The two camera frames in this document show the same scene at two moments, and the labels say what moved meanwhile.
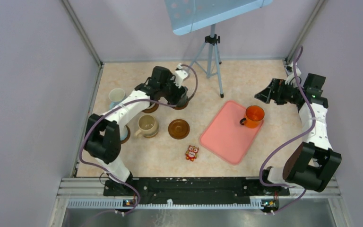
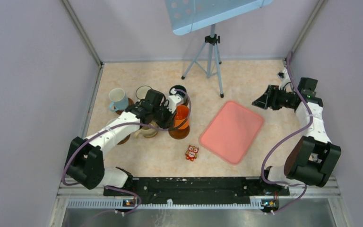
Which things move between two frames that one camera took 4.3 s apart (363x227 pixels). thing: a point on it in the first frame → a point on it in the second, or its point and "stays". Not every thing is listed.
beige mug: (148, 126) stays
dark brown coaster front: (178, 129) stays
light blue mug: (116, 96) stays
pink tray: (226, 136) stays
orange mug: (254, 117) → (182, 114)
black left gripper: (175, 98) → (168, 122)
